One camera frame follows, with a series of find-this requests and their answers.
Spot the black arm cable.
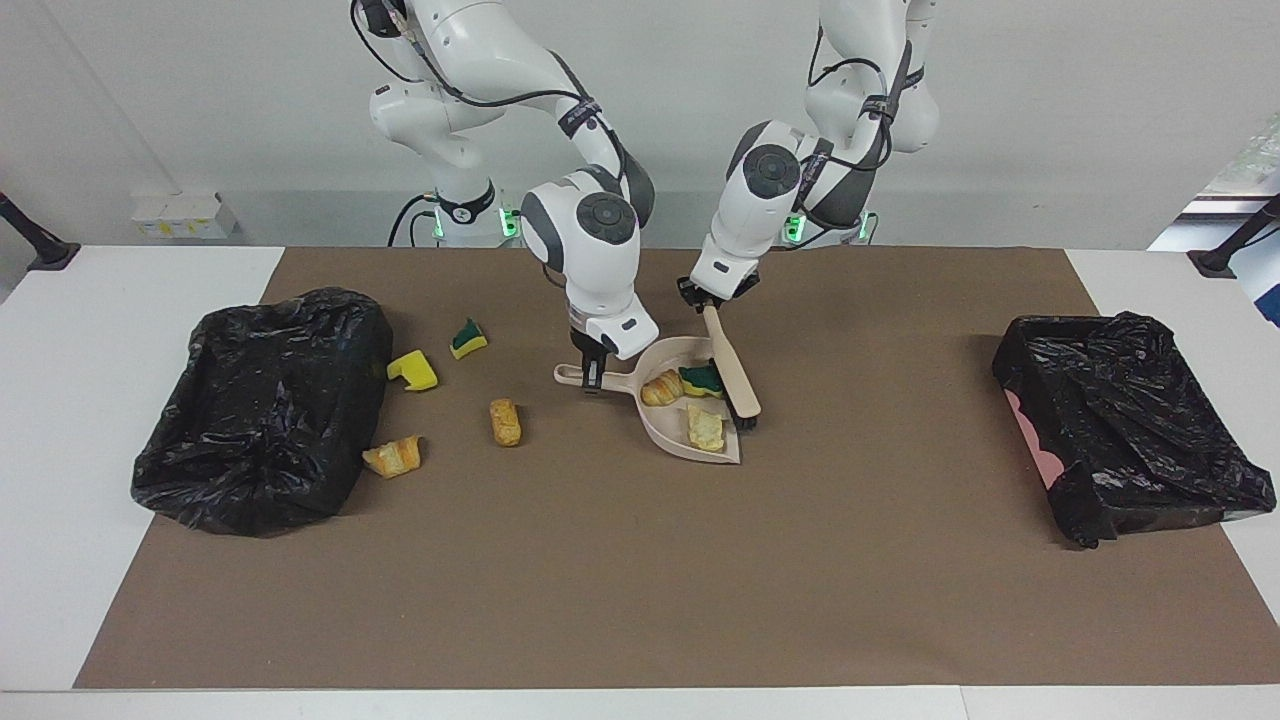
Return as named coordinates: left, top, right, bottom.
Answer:
left=805, top=25, right=916, bottom=171
left=350, top=0, right=626, bottom=171

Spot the black base cable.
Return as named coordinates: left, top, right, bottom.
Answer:
left=388, top=193, right=438, bottom=248

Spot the black stand foot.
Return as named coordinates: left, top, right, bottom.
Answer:
left=1188, top=195, right=1280, bottom=278
left=0, top=192, right=81, bottom=271

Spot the brown table mat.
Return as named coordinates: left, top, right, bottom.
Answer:
left=75, top=247, right=1280, bottom=689

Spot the pale flaky bread piece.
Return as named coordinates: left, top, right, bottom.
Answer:
left=686, top=403, right=726, bottom=453

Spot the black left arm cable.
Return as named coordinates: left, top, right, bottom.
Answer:
left=805, top=25, right=916, bottom=171

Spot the beige plastic dustpan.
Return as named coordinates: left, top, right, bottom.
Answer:
left=554, top=337, right=746, bottom=465

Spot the yellow notched sponge piece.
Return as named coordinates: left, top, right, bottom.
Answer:
left=387, top=349, right=440, bottom=392

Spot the black bag lined pink bin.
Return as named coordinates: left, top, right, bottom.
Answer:
left=992, top=311, right=1278, bottom=549

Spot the orange striped croissant piece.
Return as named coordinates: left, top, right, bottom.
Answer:
left=362, top=436, right=421, bottom=479

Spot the beige hand brush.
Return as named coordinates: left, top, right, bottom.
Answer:
left=703, top=305, right=763, bottom=431

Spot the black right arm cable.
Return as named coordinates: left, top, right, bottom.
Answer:
left=350, top=0, right=626, bottom=171

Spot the white wall socket box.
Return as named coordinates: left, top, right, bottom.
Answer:
left=131, top=192, right=239, bottom=240

